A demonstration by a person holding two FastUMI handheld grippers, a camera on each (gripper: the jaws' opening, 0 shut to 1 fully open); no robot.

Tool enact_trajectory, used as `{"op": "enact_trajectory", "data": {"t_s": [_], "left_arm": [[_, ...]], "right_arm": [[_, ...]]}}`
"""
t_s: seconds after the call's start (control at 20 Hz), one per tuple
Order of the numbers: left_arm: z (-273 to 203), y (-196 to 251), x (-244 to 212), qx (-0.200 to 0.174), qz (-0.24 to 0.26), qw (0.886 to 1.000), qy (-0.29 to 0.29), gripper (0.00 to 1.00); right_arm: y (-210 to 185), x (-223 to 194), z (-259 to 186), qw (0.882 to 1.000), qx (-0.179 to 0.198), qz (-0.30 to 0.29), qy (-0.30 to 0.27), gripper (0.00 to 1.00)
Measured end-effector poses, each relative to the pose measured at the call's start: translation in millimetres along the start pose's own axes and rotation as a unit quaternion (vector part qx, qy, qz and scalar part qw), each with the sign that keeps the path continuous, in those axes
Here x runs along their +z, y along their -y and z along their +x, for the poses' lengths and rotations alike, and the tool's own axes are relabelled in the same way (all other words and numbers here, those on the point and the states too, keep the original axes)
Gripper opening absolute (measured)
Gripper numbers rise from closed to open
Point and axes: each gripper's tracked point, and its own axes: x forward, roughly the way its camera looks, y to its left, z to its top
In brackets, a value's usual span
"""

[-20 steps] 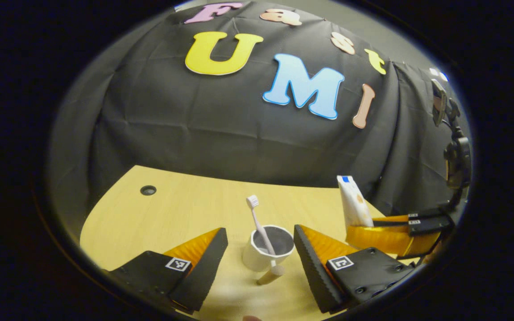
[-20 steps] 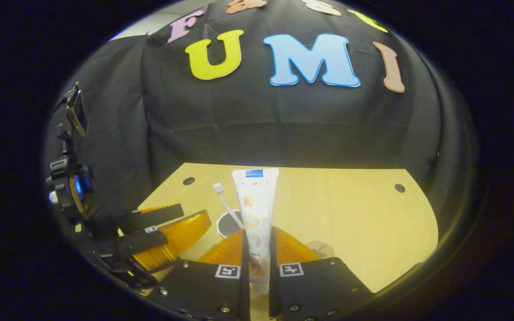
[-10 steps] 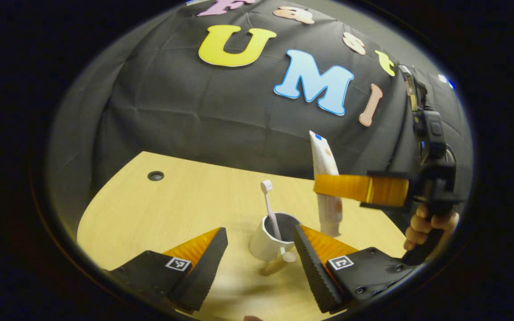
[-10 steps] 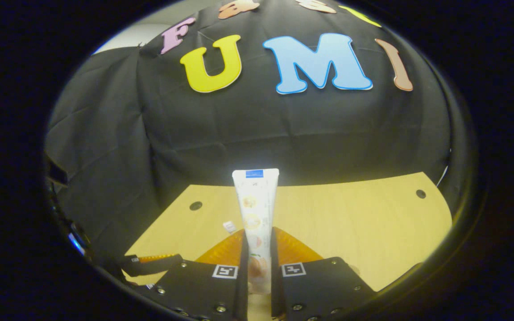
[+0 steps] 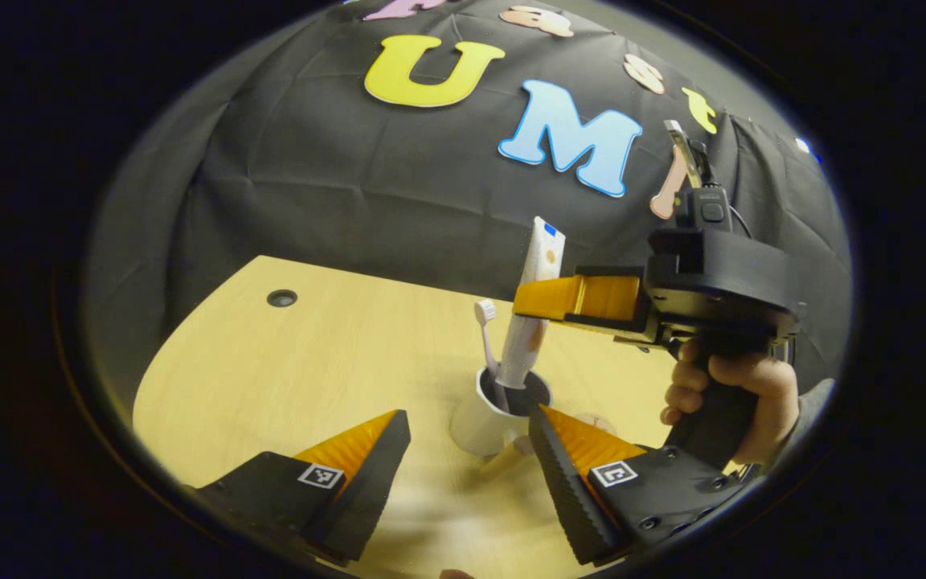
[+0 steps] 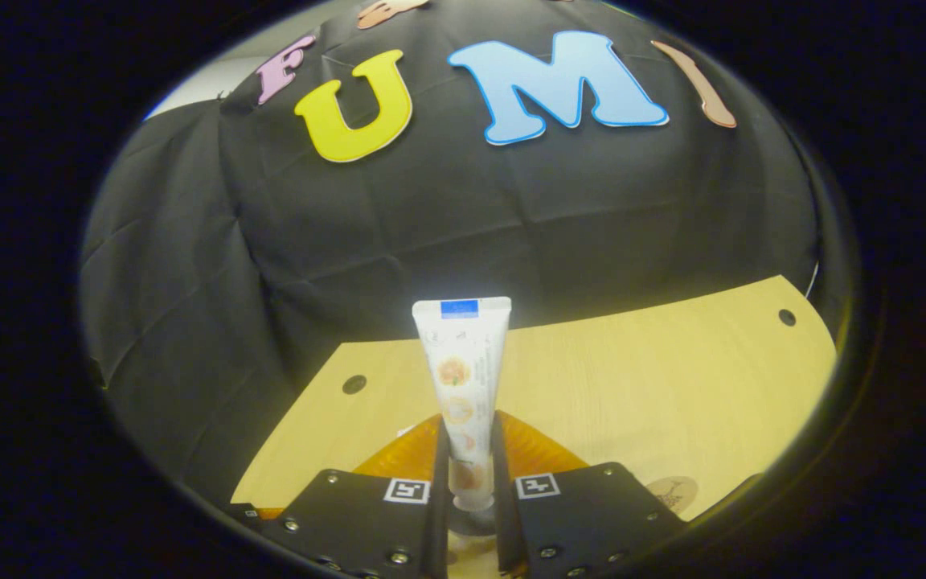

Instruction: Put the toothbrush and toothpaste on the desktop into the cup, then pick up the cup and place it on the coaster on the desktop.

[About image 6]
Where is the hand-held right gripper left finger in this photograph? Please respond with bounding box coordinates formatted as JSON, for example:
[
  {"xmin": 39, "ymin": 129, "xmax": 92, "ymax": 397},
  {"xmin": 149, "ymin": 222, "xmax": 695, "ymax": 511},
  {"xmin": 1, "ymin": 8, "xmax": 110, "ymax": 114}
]
[{"xmin": 260, "ymin": 413, "xmax": 452, "ymax": 579}]

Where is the round cork coaster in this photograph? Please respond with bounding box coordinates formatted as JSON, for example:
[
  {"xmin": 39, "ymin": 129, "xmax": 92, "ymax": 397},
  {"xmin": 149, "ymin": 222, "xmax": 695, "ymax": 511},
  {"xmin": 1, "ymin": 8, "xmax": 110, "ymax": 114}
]
[{"xmin": 646, "ymin": 476, "xmax": 699, "ymax": 515}]

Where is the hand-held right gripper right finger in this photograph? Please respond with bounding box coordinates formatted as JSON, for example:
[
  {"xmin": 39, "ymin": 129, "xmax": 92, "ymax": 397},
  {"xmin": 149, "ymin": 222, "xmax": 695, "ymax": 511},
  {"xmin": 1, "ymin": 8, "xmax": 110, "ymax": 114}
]
[{"xmin": 489, "ymin": 410, "xmax": 687, "ymax": 578}]

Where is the black backdrop cloth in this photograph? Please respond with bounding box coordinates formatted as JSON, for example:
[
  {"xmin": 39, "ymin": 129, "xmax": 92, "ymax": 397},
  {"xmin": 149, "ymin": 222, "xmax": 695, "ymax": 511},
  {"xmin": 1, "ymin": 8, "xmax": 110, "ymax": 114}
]
[{"xmin": 77, "ymin": 0, "xmax": 826, "ymax": 499}]

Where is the white toothpaste tube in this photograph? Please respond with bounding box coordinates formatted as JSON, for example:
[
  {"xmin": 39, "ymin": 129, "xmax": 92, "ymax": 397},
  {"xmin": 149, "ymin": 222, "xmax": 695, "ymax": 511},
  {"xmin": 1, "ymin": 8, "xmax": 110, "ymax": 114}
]
[{"xmin": 412, "ymin": 297, "xmax": 513, "ymax": 513}]

